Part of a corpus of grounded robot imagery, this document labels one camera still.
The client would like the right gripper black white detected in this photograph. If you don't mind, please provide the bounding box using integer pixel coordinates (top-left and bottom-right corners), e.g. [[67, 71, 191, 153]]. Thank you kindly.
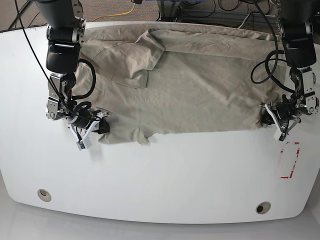
[[66, 111, 110, 143]]

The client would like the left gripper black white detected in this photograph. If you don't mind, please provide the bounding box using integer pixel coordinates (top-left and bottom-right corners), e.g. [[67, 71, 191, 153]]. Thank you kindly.
[[259, 102, 302, 136]]

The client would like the beige grey t-shirt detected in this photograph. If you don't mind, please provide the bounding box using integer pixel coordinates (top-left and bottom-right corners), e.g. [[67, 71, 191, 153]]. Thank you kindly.
[[80, 23, 281, 144]]

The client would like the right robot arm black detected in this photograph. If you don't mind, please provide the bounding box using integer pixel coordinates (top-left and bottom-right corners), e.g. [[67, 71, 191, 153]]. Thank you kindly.
[[35, 0, 110, 150]]

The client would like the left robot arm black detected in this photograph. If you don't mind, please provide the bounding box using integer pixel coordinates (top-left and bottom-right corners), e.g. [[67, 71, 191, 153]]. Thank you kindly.
[[261, 0, 320, 141]]

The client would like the red tape rectangle marking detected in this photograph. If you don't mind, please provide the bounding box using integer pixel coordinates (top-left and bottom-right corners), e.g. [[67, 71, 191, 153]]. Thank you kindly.
[[277, 142, 301, 179]]

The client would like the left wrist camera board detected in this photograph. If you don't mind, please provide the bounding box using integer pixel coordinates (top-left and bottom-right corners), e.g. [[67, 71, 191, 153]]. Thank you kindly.
[[273, 129, 287, 142]]

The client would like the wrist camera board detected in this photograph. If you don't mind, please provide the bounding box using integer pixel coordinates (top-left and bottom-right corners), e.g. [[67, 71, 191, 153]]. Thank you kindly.
[[76, 137, 92, 151], [273, 129, 287, 142]]

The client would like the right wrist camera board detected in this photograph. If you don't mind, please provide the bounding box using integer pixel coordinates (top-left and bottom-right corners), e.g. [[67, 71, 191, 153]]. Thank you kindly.
[[76, 137, 92, 151]]

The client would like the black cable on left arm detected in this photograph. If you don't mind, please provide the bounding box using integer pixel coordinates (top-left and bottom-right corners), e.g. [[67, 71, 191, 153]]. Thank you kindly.
[[251, 0, 298, 96]]

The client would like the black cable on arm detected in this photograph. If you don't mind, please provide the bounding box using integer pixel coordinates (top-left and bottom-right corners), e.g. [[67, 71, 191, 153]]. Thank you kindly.
[[251, 0, 298, 96], [13, 0, 97, 121]]

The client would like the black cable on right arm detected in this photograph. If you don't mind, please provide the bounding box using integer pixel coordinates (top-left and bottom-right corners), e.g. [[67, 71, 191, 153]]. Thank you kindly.
[[13, 0, 97, 121]]

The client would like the right table cable grommet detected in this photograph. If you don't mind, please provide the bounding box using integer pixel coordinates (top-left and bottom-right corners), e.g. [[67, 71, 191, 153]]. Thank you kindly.
[[255, 201, 271, 215]]

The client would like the table cable grommet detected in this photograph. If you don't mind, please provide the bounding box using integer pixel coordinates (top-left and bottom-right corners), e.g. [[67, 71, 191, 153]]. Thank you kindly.
[[255, 201, 271, 215], [37, 189, 52, 203]]

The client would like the left table cable grommet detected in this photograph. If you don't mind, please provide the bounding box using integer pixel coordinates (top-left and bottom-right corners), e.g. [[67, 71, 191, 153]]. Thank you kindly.
[[37, 189, 52, 203]]

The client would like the white cable on floor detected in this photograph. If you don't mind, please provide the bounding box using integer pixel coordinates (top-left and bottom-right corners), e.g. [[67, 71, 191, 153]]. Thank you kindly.
[[236, 12, 276, 30]]

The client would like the yellow cable on floor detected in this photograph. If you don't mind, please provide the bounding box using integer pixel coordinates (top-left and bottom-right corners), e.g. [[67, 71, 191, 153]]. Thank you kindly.
[[93, 2, 137, 22]]

